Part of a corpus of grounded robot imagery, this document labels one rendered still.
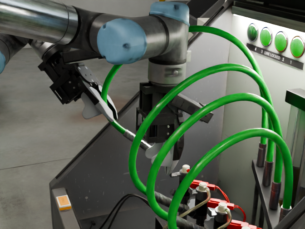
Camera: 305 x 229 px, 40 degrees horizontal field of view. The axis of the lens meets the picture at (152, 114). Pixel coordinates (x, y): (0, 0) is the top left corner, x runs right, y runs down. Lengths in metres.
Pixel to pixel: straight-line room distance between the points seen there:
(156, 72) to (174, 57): 0.05
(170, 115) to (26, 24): 0.33
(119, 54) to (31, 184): 2.53
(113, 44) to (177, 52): 0.15
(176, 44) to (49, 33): 0.23
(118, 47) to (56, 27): 0.12
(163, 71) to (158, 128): 0.12
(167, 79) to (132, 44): 0.14
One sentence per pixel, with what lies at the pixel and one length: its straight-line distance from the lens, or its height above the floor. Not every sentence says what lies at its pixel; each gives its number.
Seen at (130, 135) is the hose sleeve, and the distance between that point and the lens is 1.00.
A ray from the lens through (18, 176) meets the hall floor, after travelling 3.31.
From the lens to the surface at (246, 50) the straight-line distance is 0.95.
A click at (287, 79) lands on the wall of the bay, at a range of 1.07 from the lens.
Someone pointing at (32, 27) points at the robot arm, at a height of 1.46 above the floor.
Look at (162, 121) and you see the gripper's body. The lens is 0.84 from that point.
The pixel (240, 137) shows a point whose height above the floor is 1.31.
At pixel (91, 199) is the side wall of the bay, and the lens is 1.28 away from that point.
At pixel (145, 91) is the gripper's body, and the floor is 1.32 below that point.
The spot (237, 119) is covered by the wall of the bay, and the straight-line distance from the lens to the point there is 1.27.
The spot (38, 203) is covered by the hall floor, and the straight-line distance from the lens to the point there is 2.96.
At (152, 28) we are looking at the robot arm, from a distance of 0.75.
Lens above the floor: 1.58
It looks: 21 degrees down
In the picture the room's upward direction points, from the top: 1 degrees clockwise
